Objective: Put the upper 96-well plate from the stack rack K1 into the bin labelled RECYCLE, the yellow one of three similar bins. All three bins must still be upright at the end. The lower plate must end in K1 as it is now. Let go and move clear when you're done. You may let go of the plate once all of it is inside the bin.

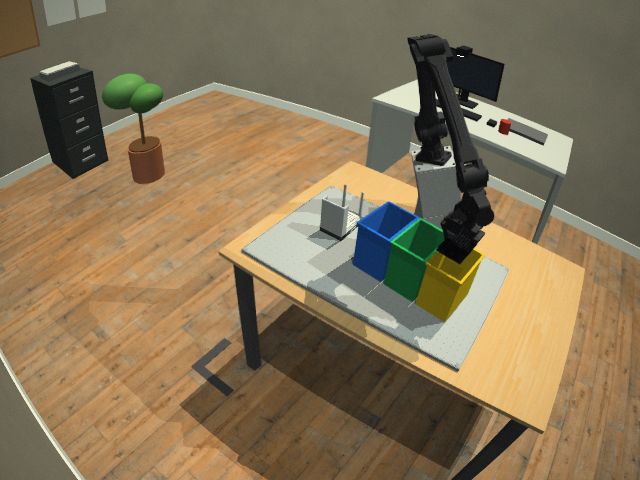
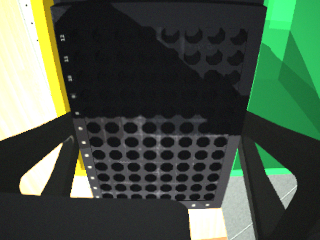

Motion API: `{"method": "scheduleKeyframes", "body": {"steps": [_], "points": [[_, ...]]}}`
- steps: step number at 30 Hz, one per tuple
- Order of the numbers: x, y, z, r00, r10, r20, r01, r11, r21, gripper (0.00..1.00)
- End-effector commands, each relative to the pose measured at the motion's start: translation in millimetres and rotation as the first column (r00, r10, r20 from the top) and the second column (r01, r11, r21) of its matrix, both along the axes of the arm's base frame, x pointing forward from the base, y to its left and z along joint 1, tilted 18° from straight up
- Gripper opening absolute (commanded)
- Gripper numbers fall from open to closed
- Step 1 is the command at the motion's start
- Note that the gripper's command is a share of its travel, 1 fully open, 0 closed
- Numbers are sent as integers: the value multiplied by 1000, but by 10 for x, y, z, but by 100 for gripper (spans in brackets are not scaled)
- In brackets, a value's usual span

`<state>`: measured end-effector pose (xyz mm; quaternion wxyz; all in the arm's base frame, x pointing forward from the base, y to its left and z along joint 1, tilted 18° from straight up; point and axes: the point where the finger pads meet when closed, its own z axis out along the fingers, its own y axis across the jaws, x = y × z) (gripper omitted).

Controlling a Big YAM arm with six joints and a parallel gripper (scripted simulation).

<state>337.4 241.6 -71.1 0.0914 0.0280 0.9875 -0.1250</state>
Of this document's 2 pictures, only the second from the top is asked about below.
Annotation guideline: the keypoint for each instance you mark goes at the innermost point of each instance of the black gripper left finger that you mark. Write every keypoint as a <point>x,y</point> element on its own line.
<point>21,152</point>

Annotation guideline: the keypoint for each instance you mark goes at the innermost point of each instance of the black well plate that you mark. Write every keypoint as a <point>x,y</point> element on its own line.
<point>122,160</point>

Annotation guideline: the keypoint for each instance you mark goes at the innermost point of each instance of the yellow open bin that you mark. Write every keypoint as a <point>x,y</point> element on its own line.
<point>47,42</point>

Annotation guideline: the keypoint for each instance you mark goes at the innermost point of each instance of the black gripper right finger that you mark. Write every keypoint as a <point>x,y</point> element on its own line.
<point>299,154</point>

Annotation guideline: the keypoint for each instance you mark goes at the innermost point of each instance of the green open-top bin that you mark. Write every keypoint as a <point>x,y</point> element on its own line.
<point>286,89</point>

